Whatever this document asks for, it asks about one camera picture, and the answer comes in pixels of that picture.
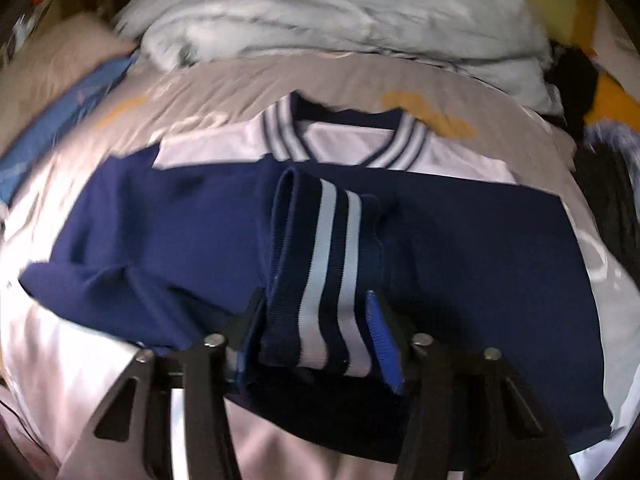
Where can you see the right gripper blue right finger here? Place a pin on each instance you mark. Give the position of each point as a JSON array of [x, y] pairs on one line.
[[392, 343]]

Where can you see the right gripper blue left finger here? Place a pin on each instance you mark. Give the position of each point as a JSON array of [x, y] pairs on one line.
[[244, 334]]

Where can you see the white and navy varsity jacket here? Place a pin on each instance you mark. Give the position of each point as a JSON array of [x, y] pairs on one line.
[[164, 257]]

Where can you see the black folded garment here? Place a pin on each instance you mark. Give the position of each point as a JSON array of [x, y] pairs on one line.
[[603, 178]]

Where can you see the blue patterned pillow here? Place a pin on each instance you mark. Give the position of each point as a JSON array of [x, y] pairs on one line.
[[58, 119]]

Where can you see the blue plaid folded shirt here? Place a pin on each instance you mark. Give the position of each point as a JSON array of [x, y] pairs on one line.
[[617, 136]]

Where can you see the beige floral pillow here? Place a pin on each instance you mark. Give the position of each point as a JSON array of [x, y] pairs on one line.
[[50, 65]]

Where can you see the black backpack by headboard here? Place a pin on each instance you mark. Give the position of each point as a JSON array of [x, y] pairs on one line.
[[576, 78]]

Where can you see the light grey floral duvet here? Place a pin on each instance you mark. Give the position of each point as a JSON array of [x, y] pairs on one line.
[[498, 42]]

